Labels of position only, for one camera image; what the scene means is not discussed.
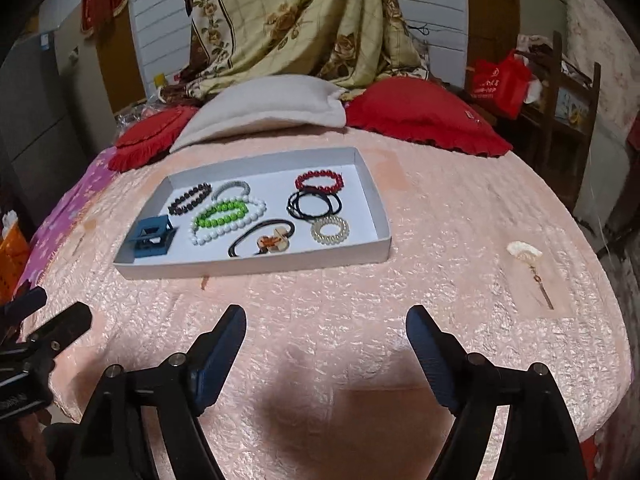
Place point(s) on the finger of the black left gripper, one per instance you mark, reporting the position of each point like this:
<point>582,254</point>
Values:
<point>21,307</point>
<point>62,330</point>

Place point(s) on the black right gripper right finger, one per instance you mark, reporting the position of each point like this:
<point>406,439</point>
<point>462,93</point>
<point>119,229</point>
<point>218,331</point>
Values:
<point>540,440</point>

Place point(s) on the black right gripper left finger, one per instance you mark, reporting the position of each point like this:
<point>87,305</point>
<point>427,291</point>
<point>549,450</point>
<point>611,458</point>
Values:
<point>111,442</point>

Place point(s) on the blue plastic hair claw clip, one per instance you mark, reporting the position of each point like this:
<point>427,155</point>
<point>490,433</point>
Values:
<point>152,237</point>

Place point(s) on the purple floral sheet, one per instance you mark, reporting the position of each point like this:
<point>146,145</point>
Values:
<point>69,210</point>

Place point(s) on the white cardboard tray box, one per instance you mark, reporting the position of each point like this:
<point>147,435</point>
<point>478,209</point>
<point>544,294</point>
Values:
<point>299,210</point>

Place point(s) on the white shell hairpin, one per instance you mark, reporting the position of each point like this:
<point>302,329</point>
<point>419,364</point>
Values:
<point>530,255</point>

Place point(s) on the left red ruffled cushion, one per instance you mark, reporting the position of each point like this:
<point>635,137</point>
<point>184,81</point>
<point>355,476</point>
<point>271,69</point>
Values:
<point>147,140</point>

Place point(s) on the red ruffled cushion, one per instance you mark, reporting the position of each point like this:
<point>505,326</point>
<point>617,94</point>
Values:
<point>147,140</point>
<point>419,111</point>

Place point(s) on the pink quilted bedspread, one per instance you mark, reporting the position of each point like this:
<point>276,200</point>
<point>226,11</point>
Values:
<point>326,385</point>

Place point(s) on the beige pillow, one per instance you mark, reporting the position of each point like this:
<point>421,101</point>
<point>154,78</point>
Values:
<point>265,104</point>

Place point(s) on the wooden chair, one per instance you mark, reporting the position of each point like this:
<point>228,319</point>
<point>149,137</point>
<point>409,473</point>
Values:
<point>559,124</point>

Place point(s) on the right red ruffled cushion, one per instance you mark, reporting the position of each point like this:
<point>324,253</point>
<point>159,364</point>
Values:
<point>419,111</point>

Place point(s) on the red shopping bag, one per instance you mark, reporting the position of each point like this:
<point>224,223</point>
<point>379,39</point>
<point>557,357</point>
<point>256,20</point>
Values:
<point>501,88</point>

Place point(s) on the floral yellow quilt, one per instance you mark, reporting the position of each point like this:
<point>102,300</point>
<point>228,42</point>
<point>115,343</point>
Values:
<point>351,43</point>

